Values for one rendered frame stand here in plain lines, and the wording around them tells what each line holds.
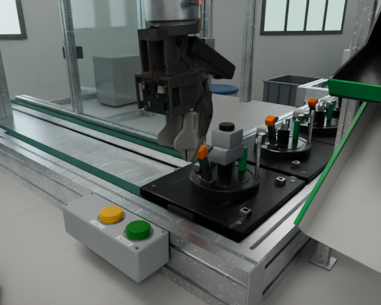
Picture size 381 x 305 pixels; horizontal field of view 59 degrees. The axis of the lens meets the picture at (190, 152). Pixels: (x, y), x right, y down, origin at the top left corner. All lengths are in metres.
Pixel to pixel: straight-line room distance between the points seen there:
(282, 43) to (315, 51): 0.56
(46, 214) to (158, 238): 0.38
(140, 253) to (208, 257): 0.10
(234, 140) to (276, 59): 4.14
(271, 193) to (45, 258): 0.45
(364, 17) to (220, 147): 0.30
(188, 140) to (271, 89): 2.20
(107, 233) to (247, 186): 0.26
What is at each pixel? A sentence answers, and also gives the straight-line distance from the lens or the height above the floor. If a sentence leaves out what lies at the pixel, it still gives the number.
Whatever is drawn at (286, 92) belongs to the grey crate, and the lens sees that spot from 2.63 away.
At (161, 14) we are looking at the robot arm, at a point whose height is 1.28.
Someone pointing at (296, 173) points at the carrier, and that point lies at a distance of 0.76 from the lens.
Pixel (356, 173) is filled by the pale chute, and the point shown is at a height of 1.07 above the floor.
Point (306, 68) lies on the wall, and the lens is 5.06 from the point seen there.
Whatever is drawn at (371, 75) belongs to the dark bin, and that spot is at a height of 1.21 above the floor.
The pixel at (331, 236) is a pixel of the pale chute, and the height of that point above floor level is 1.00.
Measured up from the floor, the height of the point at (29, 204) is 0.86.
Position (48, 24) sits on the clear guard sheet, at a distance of 1.89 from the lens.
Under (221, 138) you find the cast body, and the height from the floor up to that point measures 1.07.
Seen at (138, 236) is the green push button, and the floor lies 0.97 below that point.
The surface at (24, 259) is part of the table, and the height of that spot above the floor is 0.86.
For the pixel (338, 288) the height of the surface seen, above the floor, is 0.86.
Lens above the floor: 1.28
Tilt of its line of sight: 21 degrees down
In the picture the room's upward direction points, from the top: straight up
